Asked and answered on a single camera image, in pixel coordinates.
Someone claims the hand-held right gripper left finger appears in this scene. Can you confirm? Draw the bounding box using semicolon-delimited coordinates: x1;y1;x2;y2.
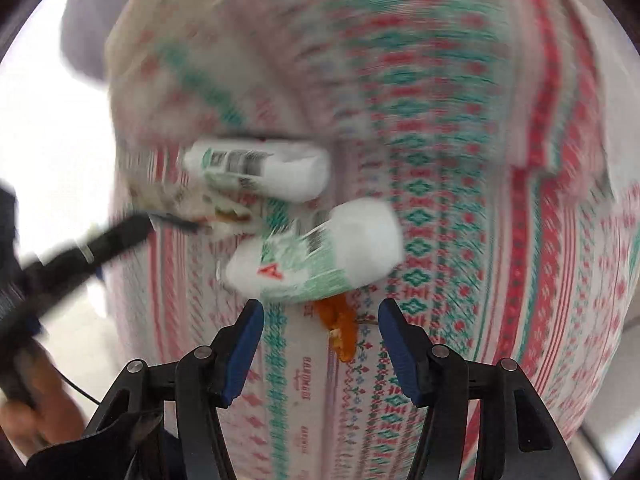
85;300;265;480

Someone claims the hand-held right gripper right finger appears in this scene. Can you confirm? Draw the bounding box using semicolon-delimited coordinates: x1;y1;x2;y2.
378;298;576;480

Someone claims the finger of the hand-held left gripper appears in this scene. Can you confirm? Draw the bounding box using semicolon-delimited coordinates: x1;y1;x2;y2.
30;214;155;292

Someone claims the orange peel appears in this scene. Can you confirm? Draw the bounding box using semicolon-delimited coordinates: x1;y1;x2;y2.
314;294;361;363

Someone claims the printed wrapper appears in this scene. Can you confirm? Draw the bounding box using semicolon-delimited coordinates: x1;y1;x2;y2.
127;180;261;241

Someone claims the white bottle with green label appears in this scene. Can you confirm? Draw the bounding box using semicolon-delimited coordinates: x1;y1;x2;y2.
224;199;405;305
181;139;332;204

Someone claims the person's left hand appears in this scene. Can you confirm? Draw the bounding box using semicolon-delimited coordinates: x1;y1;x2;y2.
0;355;86;461

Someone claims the patterned striped tablecloth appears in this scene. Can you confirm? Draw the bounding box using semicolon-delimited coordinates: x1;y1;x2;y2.
105;0;631;480

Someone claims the bed with purple cover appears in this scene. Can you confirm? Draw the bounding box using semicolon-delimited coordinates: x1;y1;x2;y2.
60;0;166;83

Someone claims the thin black cable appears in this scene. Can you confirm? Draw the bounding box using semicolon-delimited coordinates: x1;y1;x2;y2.
60;377;101;406

